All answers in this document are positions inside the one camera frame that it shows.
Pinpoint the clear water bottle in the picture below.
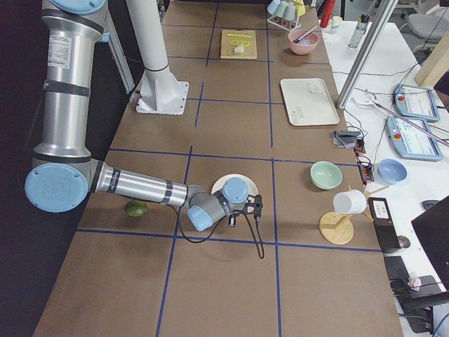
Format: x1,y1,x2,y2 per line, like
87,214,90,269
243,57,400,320
348,13,370,48

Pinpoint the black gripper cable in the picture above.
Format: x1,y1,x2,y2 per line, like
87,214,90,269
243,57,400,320
171,203,265,260

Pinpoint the teach pendant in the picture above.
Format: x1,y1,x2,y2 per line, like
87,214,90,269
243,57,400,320
387,116,443,161
394,84,440,123

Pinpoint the blue bowl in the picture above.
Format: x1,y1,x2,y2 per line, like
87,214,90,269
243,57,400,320
377,159,408,185

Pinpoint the metal black-tipped pestle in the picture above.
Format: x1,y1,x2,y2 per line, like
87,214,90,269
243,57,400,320
293,25,318,44

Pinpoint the red cylinder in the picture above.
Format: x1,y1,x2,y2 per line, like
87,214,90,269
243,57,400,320
320,0,335,28

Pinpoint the white round plate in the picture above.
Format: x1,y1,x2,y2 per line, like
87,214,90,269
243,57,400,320
211,173,259,196

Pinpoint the pink bowl with ice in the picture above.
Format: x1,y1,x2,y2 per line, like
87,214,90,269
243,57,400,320
288,29,320,55

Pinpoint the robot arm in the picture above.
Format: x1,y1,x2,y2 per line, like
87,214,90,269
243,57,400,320
25,1,262,231

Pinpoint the mint green bowl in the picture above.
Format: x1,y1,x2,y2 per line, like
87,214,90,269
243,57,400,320
310,161,343,190

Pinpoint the white mug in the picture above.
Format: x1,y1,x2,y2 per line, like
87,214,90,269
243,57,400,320
333,190,367,214

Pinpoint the black box with label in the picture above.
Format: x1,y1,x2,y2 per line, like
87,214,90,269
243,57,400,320
368,197,401,253

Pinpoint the wooden mug stand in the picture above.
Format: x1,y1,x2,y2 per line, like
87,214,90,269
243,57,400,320
319,185,389,245

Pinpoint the wooden cutting board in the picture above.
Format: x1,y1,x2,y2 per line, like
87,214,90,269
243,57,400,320
220,29,257,60

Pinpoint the light blue cup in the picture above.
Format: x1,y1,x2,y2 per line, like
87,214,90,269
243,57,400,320
267,0,281,15

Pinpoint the white wire cup rack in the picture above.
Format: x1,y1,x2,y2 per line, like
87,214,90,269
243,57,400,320
267,15,302,31

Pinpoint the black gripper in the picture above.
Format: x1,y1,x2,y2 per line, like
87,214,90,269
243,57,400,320
228,194,263,226

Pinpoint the aluminium frame post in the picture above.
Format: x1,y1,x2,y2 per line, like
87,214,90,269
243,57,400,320
336,0,398,110

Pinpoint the cream bear tray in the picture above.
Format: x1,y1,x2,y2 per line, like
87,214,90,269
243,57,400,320
280,78,340,126

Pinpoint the green lime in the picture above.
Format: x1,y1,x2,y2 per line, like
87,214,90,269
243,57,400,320
124,200,148,218

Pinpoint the teach pendant far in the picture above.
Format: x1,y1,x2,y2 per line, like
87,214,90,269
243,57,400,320
394,84,440,123

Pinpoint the grey folded cloth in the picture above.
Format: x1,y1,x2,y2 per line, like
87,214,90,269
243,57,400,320
332,130,361,149

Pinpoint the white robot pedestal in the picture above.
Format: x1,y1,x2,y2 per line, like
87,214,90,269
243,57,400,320
126,0,189,115

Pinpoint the teach pendant near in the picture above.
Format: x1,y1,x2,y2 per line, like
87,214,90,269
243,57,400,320
387,116,443,161

